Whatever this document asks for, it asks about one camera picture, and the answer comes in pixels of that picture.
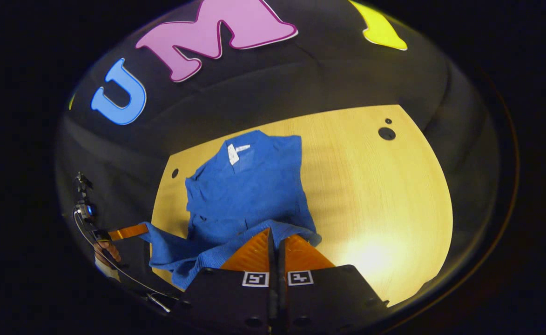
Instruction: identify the blue button-up jacket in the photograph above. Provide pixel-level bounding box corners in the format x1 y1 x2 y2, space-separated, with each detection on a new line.
139 130 323 291

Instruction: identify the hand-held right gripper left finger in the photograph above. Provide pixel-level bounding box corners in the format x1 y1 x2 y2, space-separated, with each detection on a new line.
174 227 279 335

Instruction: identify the left hand-held gripper cable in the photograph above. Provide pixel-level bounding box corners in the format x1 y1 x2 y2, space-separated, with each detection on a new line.
73 209 181 313

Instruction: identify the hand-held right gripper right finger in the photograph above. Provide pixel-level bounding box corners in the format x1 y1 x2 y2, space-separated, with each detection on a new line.
277 234 390 335

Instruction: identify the black backdrop cloth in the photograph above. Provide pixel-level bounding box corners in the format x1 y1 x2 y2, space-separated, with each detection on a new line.
54 0 504 280

